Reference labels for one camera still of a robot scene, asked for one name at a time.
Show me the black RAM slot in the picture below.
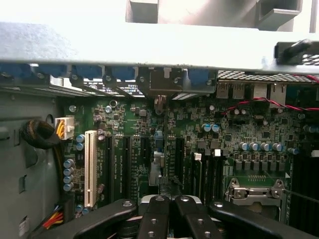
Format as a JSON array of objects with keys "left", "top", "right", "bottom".
[
  {"left": 203, "top": 149, "right": 213, "bottom": 204},
  {"left": 213, "top": 148, "right": 224, "bottom": 200}
]

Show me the CPU socket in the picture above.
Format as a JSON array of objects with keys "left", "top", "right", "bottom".
[{"left": 224, "top": 178, "right": 290, "bottom": 220}]

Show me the short black expansion slot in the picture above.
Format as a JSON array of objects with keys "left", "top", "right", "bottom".
[{"left": 140, "top": 136, "right": 152, "bottom": 170}]

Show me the white PCI slot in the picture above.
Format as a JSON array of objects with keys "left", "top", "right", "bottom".
[{"left": 84, "top": 129, "right": 98, "bottom": 209}]

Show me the green motherboard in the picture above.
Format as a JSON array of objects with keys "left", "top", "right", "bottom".
[{"left": 58, "top": 93, "right": 319, "bottom": 226}]

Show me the socket locking lever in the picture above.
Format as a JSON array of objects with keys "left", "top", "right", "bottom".
[{"left": 280, "top": 187, "right": 319, "bottom": 203}]

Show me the white power connector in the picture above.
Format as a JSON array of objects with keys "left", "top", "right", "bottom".
[{"left": 54, "top": 116, "right": 75, "bottom": 141}]

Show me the silver USB port block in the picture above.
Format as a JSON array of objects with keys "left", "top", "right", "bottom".
[{"left": 216, "top": 82, "right": 246, "bottom": 100}]

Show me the grey power supply unit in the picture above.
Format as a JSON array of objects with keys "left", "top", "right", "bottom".
[{"left": 0, "top": 89, "right": 63, "bottom": 239}]

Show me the silver network port block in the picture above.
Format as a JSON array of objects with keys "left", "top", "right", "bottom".
[{"left": 253, "top": 83, "right": 287, "bottom": 109}]

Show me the black open PC case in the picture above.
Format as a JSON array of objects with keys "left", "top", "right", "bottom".
[{"left": 0, "top": 21, "right": 319, "bottom": 239}]

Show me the grey parts rack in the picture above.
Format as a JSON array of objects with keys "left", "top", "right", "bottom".
[{"left": 124, "top": 0, "right": 319, "bottom": 32}]

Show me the red yellow wire bundle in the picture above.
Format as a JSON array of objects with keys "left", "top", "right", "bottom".
[{"left": 41, "top": 205, "right": 66, "bottom": 231}]

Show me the red black twisted wire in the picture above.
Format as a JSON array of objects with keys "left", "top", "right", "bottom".
[{"left": 223, "top": 73, "right": 319, "bottom": 118}]

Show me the black sleeved cable bundle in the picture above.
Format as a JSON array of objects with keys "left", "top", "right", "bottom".
[{"left": 20, "top": 119, "right": 62, "bottom": 150}]

